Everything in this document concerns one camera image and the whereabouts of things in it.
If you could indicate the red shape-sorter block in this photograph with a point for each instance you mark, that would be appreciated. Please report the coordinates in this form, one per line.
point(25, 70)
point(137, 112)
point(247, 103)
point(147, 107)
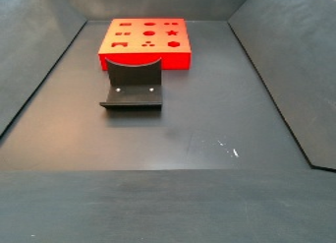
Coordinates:
point(139, 41)

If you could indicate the black curved holder bracket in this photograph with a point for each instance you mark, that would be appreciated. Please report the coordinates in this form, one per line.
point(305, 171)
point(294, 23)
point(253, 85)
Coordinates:
point(135, 85)

